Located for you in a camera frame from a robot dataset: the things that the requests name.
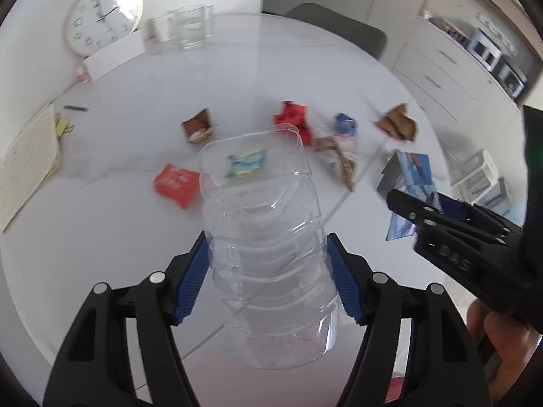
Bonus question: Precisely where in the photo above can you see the white storage baskets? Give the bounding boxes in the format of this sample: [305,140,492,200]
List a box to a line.
[450,149,516,217]

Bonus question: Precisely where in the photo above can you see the white folded card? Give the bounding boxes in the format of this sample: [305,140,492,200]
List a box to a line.
[82,30,145,83]

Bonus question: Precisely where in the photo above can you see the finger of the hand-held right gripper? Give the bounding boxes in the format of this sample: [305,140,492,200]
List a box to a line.
[387,189,502,247]
[429,192,525,239]

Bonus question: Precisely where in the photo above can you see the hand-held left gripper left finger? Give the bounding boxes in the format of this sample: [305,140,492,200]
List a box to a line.
[42,231,210,407]

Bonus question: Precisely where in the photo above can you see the brown and clear snack wrapper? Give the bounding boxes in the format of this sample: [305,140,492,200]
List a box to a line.
[314,133,357,191]

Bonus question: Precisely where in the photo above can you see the brown and red wrapper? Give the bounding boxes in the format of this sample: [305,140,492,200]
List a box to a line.
[182,108,219,145]

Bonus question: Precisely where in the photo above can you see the crumpled red wrapper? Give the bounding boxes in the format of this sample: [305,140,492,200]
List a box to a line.
[272,101,315,145]

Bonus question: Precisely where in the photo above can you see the silver toaster oven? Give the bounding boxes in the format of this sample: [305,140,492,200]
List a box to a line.
[494,57,529,98]

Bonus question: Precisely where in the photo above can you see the round wall clock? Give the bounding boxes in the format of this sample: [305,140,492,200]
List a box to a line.
[63,0,144,58]

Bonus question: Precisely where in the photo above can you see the grey chair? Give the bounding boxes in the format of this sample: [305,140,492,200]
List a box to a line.
[285,2,388,60]

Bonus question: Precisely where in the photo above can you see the crumpled blue wrapper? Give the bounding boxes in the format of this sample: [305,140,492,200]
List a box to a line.
[333,112,359,153]

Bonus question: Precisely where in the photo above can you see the yellow and blue wrapper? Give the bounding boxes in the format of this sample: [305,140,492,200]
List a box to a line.
[226,148,268,179]

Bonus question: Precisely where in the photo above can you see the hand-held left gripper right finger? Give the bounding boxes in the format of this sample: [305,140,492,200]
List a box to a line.
[324,232,495,407]

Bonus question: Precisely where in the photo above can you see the crumpled brown paper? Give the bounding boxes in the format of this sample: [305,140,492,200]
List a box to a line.
[373,104,419,141]

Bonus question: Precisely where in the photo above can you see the clear plastic container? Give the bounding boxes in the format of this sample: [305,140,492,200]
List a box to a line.
[199,123,340,369]

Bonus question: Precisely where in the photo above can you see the silver microwave oven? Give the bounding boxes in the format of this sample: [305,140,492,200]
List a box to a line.
[469,30,503,71]

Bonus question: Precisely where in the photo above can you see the white drawer cabinet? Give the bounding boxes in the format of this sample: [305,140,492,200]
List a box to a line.
[392,17,522,123]

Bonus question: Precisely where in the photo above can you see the person's right hand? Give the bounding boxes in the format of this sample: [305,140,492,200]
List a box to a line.
[467,299,543,365]

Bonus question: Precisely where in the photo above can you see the cream notebook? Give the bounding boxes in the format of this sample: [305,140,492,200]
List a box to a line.
[0,104,62,233]

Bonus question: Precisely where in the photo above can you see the orange red packet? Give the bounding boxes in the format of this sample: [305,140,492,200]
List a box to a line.
[153,163,201,210]

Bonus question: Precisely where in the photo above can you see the blue and white booklet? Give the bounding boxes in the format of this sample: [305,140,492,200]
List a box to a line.
[377,150,437,242]

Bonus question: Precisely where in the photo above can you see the yellow binder clip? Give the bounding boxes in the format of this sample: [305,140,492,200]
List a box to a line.
[54,116,75,138]

